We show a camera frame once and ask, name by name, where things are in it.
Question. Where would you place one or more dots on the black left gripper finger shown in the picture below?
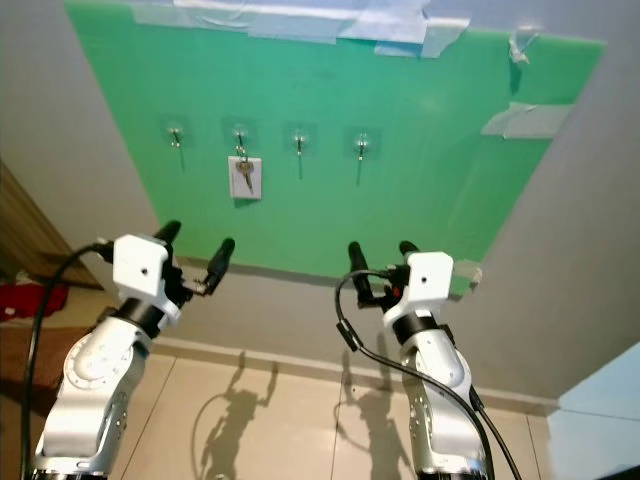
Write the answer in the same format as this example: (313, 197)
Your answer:
(223, 258)
(169, 232)

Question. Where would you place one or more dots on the green wall board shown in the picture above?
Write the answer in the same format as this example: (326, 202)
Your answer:
(410, 195)

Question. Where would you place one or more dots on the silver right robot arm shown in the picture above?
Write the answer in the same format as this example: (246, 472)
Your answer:
(440, 395)

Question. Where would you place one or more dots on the white furniture corner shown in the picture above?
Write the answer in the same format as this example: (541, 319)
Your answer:
(600, 420)

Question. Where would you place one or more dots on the red cloth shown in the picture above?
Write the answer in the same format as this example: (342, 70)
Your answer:
(30, 301)

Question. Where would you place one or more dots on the brown floor rug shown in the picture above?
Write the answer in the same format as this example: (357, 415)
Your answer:
(35, 372)

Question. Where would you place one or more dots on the crumpled clear tape piece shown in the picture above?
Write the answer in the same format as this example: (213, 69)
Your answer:
(522, 45)

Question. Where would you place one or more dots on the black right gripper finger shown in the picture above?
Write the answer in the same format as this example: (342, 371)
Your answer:
(358, 262)
(408, 248)

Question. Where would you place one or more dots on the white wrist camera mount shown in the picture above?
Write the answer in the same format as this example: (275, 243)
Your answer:
(426, 280)
(140, 265)

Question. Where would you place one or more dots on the small clear tape piece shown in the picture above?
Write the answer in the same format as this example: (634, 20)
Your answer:
(468, 273)

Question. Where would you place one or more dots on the white tape patch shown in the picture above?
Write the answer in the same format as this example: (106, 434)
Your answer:
(530, 120)

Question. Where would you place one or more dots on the clear adhesive metal hook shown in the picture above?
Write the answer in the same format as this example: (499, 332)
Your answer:
(240, 134)
(299, 139)
(176, 132)
(361, 143)

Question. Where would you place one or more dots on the brown wooden door frame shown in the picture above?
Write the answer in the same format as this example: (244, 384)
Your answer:
(40, 245)

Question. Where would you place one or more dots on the long translucent tape strip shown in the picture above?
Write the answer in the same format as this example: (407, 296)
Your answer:
(300, 22)

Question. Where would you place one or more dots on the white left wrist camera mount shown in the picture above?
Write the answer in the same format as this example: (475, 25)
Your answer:
(140, 265)

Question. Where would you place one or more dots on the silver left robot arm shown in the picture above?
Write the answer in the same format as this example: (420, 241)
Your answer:
(95, 380)

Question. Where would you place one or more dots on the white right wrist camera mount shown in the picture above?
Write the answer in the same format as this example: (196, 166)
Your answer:
(426, 280)

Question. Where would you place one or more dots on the brass key on tag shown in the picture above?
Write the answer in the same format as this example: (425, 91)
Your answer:
(245, 176)

